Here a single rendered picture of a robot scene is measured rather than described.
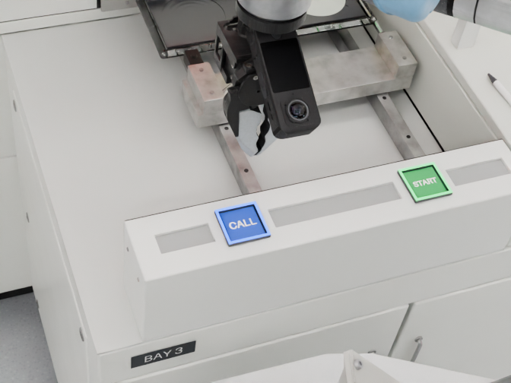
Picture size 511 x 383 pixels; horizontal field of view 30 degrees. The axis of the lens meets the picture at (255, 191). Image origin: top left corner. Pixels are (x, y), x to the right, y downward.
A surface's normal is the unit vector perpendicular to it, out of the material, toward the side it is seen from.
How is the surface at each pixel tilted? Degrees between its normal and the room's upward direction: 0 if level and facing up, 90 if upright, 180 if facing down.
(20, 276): 90
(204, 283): 90
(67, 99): 0
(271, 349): 90
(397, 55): 0
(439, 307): 90
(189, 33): 0
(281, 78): 27
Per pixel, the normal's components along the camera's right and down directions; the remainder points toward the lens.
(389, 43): 0.11, -0.64
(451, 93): -0.93, 0.20
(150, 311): 0.35, 0.74
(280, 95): 0.28, -0.23
